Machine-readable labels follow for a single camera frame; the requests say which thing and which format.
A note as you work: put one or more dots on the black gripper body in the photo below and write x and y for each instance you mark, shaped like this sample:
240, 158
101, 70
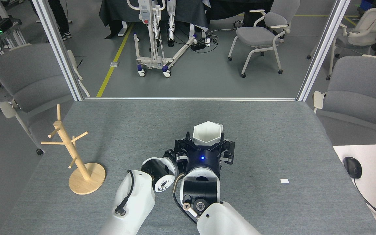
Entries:
170, 154
204, 160

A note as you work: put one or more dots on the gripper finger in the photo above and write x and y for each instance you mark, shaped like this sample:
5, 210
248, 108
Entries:
227, 150
180, 147

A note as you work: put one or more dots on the white hexagonal cup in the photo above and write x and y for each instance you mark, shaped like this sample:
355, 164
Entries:
207, 133

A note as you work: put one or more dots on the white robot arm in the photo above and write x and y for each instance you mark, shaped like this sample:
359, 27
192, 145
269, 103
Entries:
135, 202
201, 189

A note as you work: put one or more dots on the wooden cup rack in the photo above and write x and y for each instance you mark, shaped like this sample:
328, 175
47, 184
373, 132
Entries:
86, 184

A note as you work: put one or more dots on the small white flat piece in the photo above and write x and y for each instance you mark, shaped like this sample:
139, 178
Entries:
284, 181

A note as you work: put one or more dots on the black power strip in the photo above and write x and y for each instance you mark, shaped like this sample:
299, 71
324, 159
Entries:
198, 45

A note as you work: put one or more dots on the black computer mouse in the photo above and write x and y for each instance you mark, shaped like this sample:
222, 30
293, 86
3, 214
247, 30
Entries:
352, 166

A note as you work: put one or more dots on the white wheeled stand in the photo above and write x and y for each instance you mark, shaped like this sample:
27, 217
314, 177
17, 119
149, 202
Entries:
146, 13

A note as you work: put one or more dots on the dark table cloth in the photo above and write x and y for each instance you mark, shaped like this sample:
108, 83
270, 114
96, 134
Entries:
116, 13

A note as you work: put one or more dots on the person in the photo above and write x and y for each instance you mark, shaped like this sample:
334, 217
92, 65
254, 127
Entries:
60, 16

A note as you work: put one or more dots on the cream mesh-back chair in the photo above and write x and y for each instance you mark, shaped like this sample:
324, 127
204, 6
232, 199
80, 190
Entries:
367, 26

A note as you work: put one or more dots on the silver table edge rail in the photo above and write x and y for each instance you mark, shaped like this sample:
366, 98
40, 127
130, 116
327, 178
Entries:
191, 99

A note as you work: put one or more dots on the grey chair with cream frame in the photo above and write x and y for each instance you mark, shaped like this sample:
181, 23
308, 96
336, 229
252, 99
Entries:
361, 88
34, 81
256, 36

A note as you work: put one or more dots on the silver frame post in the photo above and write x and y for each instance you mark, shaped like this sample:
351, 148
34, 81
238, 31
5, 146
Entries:
321, 49
59, 49

